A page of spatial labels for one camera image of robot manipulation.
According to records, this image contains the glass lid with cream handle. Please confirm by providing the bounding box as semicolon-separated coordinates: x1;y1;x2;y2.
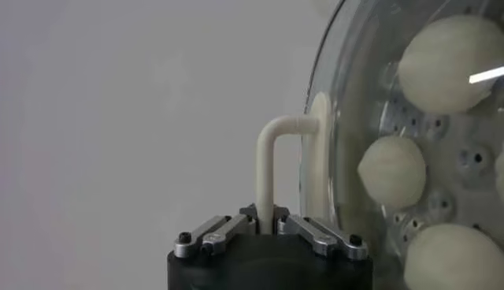
254;0;504;290

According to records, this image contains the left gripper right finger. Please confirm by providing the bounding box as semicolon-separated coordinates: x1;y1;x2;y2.
274;203;370;262

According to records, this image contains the perforated steel steamer basket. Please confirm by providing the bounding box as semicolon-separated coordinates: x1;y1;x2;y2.
377;0;504;290

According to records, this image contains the white steamed baozi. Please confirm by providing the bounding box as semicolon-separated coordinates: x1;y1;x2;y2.
357;136;428;210
403;223;504;290
396;14;504;115

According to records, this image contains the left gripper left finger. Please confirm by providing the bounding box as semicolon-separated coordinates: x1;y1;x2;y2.
172;203;260;260

